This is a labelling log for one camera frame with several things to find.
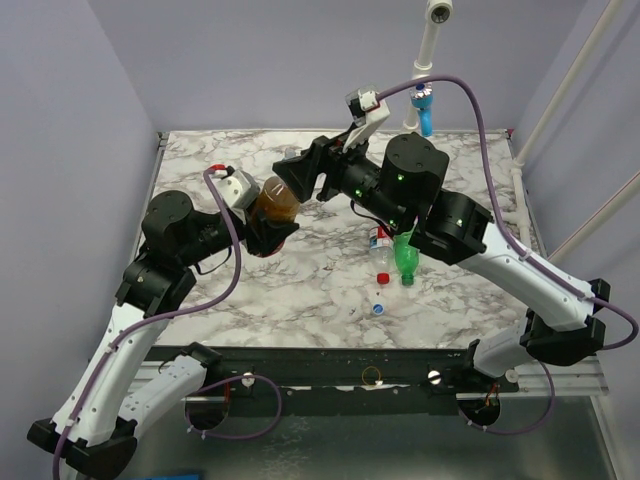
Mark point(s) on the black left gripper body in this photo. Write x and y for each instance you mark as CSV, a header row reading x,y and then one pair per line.
x,y
252,236

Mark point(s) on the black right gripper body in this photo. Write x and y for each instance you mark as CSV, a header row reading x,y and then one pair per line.
x,y
325,163

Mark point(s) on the gold red label bottle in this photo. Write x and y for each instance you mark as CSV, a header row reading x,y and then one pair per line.
x,y
276,201

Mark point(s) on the white blue Pocari cap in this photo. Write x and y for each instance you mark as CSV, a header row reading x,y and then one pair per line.
x,y
378,309

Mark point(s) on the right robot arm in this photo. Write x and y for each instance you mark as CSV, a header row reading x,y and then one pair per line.
x,y
406,192

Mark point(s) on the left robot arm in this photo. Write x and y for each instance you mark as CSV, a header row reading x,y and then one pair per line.
x,y
97,430

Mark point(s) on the clear bottle red cap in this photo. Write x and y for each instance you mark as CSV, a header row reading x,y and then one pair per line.
x,y
381,255

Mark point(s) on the green plastic bottle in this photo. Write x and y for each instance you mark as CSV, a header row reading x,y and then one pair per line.
x,y
406,258

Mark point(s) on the blue pipe valve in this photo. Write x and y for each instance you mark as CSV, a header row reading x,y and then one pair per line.
x,y
421,97

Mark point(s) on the white diagonal pole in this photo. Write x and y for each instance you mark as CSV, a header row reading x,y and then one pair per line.
x,y
573,57

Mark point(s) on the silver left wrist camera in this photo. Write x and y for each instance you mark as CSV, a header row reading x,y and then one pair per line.
x,y
237,188

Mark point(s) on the black mounting rail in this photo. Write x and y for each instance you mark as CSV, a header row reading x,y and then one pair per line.
x,y
339,382

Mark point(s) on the white PVC pipe frame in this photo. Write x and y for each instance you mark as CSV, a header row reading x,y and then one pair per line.
x,y
436,15

